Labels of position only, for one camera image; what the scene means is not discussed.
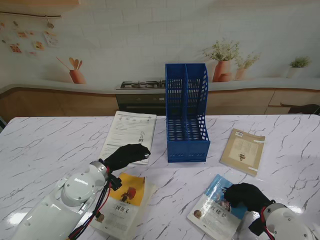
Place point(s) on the blue plastic file holder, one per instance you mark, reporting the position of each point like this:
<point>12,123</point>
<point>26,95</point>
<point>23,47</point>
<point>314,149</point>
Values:
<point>187,147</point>

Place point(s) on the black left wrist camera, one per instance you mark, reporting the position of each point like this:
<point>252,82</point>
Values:
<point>116,183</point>

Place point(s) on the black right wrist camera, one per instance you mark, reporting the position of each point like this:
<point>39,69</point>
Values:
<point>255,226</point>

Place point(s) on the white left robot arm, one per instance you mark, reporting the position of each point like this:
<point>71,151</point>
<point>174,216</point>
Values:
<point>77,187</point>

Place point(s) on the white printed worksheet booklet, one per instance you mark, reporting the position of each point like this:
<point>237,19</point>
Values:
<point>130,127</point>

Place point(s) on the hanging white note card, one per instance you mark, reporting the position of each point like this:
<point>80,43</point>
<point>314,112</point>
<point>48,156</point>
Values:
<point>51,38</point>

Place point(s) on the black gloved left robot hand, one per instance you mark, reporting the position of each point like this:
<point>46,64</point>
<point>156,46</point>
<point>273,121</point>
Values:
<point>125,156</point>

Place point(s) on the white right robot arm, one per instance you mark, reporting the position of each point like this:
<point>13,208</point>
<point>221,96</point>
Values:
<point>287,220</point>

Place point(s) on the yellow and white cover book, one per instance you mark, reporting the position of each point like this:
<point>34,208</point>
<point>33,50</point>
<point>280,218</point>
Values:
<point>130,185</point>

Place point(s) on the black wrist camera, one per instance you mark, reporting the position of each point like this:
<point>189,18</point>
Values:
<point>255,226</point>
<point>116,183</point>

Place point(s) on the light blue cover book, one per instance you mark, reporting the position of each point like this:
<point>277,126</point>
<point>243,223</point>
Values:
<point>215,217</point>

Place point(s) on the beige cover book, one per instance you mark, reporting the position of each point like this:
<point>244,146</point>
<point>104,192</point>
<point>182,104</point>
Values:
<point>242,152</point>

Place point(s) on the gas hob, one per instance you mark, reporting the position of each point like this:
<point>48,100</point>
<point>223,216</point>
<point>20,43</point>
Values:
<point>142,85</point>

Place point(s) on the wooden hanging rail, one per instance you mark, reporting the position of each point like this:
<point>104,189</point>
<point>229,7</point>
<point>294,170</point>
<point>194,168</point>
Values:
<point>30,14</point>

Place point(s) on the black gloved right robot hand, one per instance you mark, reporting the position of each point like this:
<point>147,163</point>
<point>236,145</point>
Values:
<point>247,196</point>

